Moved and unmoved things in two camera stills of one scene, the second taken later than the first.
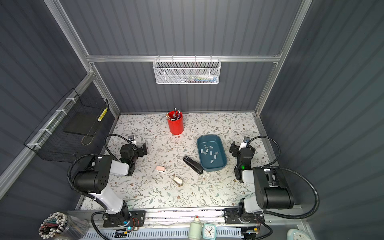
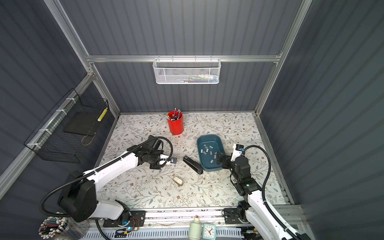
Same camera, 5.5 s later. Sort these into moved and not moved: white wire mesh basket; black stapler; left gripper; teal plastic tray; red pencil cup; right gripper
Moved: right gripper; left gripper
Not moved: black stapler; red pencil cup; white wire mesh basket; teal plastic tray
